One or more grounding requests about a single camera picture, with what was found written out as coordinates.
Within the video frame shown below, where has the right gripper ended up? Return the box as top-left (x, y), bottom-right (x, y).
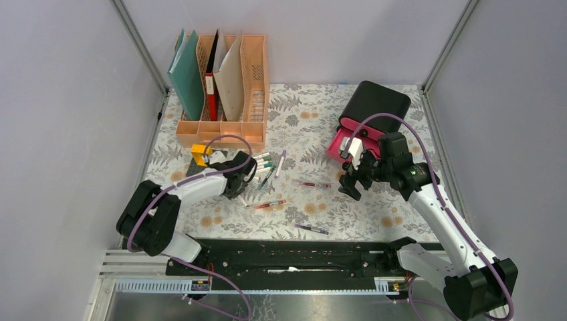
top-left (338, 148), bottom-right (392, 201)

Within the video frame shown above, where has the white marker pink cap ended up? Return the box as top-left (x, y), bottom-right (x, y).
top-left (238, 195), bottom-right (249, 207)

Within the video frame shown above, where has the white purple marker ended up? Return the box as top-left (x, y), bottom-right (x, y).
top-left (274, 150), bottom-right (287, 179)

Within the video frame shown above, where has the black pink drawer box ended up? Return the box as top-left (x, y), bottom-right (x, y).
top-left (326, 80), bottom-right (411, 163)

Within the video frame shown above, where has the red binder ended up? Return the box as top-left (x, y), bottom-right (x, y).
top-left (205, 29), bottom-right (219, 121)

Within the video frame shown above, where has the beige kraft notebook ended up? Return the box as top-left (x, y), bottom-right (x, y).
top-left (213, 29), bottom-right (244, 122)

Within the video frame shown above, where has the teal folder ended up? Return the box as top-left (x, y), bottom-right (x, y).
top-left (167, 29), bottom-right (205, 121)

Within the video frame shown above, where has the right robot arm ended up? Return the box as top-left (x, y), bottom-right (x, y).
top-left (338, 132), bottom-right (518, 320)

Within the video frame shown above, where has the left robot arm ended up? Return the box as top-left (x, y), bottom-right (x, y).
top-left (116, 151), bottom-right (257, 275)

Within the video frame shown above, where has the white marker black cap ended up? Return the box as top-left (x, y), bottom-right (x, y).
top-left (254, 152), bottom-right (270, 160)

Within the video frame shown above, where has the white marker green cap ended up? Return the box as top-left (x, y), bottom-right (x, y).
top-left (257, 158), bottom-right (271, 166)

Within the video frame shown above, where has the dark red pen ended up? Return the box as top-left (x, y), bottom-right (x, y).
top-left (298, 182), bottom-right (332, 189)

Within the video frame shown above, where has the grey baseplate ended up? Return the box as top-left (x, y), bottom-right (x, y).
top-left (186, 159), bottom-right (205, 177)

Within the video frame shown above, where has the yellow block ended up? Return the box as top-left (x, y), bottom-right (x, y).
top-left (190, 144), bottom-right (213, 167)

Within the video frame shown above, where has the orange plastic file organizer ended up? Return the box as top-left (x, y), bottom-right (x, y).
top-left (176, 35), bottom-right (269, 150)

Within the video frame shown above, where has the floral table mat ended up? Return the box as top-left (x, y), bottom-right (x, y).
top-left (127, 84), bottom-right (441, 243)

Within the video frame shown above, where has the purple pen near front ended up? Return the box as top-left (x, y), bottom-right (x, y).
top-left (294, 224), bottom-right (330, 235)

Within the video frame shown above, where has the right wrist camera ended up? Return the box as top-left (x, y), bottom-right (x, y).
top-left (339, 137), bottom-right (364, 170)

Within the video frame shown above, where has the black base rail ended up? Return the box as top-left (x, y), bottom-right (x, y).
top-left (193, 238), bottom-right (408, 291)

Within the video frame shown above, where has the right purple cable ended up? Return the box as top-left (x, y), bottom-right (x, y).
top-left (343, 112), bottom-right (516, 321)

